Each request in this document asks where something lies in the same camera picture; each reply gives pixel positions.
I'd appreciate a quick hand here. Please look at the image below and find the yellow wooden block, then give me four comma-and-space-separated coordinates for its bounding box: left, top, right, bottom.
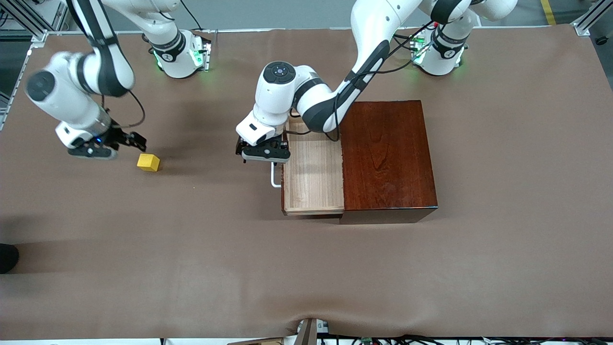
136, 153, 161, 173

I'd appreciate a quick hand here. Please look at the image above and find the light wood drawer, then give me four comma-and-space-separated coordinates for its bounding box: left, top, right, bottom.
281, 114, 345, 219

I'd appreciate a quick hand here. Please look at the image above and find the dark red-brown wooden cabinet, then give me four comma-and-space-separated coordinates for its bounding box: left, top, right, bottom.
339, 100, 439, 225

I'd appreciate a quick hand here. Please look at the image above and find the brown table mat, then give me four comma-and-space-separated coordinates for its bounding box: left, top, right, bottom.
0, 24, 613, 341

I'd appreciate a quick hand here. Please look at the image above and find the brown cardboard piece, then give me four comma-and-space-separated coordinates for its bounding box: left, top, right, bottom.
227, 337, 284, 345

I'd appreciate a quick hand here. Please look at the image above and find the black right arm base cable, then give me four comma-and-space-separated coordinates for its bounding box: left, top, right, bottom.
180, 0, 204, 32

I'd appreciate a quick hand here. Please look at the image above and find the black arm base cable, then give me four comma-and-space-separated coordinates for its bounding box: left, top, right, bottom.
180, 0, 204, 32
394, 33, 424, 52

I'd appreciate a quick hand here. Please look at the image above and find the aluminium frame post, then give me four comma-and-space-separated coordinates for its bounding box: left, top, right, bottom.
0, 0, 68, 48
571, 0, 613, 36

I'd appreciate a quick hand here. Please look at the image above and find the black left arm base cable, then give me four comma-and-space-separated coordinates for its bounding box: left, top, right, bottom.
394, 33, 424, 52

